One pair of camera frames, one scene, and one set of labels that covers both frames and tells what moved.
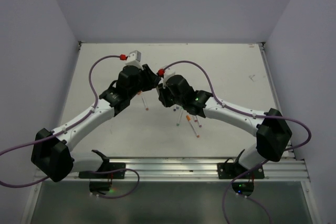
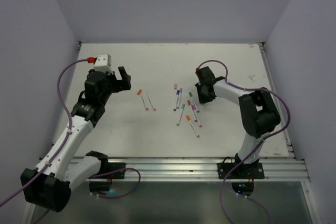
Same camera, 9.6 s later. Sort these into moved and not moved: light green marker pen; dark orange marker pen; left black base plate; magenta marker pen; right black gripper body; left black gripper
Moved: left black gripper; right black gripper body
Not moved: dark orange marker pen; left black base plate; light green marker pen; magenta marker pen
